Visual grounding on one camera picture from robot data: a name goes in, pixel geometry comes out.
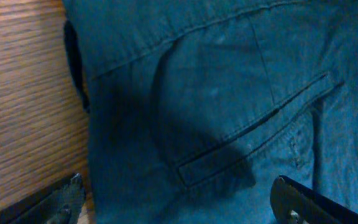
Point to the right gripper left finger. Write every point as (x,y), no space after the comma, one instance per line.
(59,203)

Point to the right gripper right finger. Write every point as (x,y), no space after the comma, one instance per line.
(293,203)

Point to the navy blue shorts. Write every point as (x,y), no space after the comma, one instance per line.
(195,107)

